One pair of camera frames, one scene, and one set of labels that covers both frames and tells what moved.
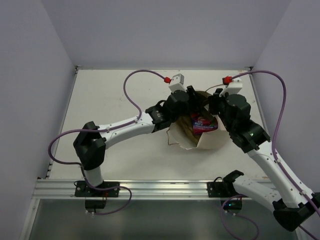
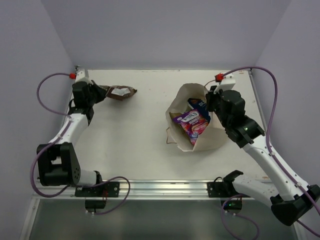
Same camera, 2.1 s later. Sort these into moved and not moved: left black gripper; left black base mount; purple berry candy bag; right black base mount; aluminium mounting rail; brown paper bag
Moved: left black gripper; purple berry candy bag
Not moved: aluminium mounting rail; left black base mount; right black base mount; brown paper bag
